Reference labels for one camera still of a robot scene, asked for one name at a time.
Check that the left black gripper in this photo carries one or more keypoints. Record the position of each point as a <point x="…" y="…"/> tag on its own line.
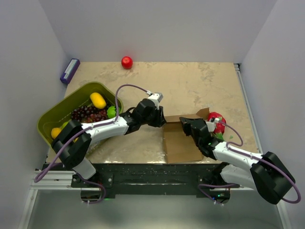
<point x="160" y="120"/>

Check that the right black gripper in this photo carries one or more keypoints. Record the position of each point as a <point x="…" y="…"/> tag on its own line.
<point x="186" y="125"/>

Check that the brown cardboard box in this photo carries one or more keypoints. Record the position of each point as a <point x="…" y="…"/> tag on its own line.
<point x="178" y="147"/>

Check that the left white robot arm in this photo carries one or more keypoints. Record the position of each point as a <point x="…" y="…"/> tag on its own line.
<point x="73" y="142"/>

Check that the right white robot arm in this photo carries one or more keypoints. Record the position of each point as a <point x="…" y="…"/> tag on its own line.
<point x="264" y="173"/>

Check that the purple rectangular box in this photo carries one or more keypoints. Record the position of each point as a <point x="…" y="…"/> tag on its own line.
<point x="70" y="71"/>

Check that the red dragon fruit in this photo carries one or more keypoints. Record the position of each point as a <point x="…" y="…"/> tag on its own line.
<point x="220" y="128"/>

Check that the green striped toy fruit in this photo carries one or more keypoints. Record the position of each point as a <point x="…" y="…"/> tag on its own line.
<point x="111" y="112"/>

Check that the red grape bunch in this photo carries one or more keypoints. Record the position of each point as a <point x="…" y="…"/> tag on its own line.
<point x="98" y="116"/>

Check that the yellow mango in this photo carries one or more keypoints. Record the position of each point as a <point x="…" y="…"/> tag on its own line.
<point x="97" y="100"/>

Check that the red apple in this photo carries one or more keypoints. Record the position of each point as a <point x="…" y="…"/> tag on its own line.
<point x="127" y="62"/>

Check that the purple grape bunch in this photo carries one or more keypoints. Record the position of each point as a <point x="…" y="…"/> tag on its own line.
<point x="84" y="114"/>

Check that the green pear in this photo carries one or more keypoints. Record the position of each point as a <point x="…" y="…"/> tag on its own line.
<point x="64" y="124"/>

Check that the olive green plastic bin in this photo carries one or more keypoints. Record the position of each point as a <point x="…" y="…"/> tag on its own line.
<point x="61" y="112"/>

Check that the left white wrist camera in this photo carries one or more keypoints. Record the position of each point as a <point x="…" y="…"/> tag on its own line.
<point x="156" y="98"/>

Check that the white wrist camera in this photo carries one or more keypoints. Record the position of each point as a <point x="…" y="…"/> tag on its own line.
<point x="156" y="98"/>
<point x="212" y="125"/>

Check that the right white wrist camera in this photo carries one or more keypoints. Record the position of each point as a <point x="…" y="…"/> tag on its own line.
<point x="212" y="125"/>

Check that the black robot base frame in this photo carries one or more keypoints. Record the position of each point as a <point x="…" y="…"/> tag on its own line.
<point x="200" y="180"/>

